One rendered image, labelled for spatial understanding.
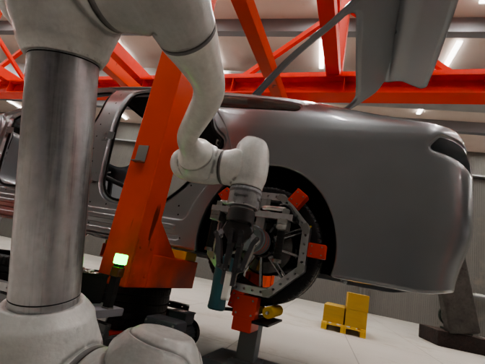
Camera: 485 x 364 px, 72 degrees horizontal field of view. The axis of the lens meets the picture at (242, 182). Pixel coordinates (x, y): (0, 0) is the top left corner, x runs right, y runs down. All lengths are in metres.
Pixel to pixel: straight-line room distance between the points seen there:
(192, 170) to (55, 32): 0.50
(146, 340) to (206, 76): 0.42
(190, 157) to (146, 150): 0.82
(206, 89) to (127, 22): 0.18
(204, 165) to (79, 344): 0.52
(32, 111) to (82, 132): 0.07
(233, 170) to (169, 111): 0.90
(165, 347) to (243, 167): 0.53
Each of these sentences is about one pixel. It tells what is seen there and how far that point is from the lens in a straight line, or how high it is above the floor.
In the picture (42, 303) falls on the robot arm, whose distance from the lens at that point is 0.58.
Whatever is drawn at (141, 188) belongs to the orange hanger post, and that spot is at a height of 0.97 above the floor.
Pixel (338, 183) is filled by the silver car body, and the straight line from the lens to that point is 1.90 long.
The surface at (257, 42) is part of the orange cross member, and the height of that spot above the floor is 2.60.
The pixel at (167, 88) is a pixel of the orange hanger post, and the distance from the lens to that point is 1.83.
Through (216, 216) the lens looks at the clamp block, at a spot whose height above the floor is 0.92.
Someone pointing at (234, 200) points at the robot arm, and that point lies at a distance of 0.89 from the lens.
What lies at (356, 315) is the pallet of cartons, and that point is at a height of 0.32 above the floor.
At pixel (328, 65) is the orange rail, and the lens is 4.40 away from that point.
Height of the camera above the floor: 0.69
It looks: 14 degrees up
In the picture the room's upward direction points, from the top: 11 degrees clockwise
